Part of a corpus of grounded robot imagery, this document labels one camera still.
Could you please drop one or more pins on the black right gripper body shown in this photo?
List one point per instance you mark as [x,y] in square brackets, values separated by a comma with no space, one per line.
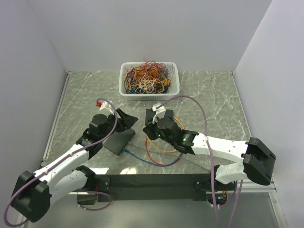
[155,132]

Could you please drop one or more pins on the white plastic basket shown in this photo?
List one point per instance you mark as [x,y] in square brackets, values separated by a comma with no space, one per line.
[149,80]

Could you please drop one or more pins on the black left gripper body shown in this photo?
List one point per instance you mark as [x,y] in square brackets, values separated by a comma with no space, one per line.
[111,122]

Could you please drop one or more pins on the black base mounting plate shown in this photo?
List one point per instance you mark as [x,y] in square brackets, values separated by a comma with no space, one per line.
[155,186]

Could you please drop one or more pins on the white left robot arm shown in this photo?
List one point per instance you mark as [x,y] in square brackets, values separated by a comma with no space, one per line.
[34,193]

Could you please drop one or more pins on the black network switch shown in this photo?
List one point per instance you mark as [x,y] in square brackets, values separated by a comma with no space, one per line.
[118,141]
[149,114]

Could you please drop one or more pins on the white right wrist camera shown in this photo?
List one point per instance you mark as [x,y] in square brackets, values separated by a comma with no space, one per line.
[159,112]

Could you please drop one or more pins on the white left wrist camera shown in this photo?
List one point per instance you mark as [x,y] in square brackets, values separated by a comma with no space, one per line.
[105,108]

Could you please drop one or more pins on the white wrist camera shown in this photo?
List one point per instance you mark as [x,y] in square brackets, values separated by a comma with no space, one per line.
[105,108]
[159,112]

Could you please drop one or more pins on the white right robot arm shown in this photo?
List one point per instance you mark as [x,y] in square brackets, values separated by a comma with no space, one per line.
[250,159]

